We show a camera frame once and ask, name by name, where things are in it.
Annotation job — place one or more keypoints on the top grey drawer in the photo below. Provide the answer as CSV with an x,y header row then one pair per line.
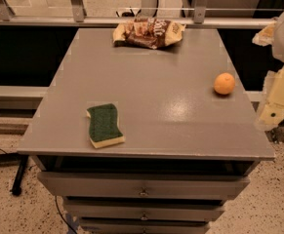
x,y
196,187

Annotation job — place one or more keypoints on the middle grey drawer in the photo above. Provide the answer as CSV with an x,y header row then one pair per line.
x,y
143,210

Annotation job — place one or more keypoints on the grey drawer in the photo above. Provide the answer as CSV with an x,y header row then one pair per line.
x,y
131,226
196,187
143,210

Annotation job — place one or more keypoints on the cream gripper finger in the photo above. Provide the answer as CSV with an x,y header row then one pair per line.
x,y
269,116
265,37

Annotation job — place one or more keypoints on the green yellow sponge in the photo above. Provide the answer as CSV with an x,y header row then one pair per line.
x,y
104,126

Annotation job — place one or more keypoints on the brown chip bag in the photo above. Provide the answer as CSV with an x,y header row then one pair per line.
x,y
149,33

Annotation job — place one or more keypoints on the bottom grey drawer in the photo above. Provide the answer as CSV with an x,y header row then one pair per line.
x,y
131,226

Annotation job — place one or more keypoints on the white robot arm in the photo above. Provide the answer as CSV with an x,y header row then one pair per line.
x,y
277,52

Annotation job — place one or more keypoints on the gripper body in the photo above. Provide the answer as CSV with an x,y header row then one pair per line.
x,y
274,86

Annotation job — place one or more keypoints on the orange fruit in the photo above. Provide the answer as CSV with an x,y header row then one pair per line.
x,y
224,84

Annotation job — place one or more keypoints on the black stand leg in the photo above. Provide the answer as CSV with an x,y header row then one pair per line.
x,y
16,188

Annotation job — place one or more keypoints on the metal railing frame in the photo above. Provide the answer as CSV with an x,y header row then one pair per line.
x,y
108,13

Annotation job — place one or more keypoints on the grey drawer cabinet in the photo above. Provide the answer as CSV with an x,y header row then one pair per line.
x,y
172,120

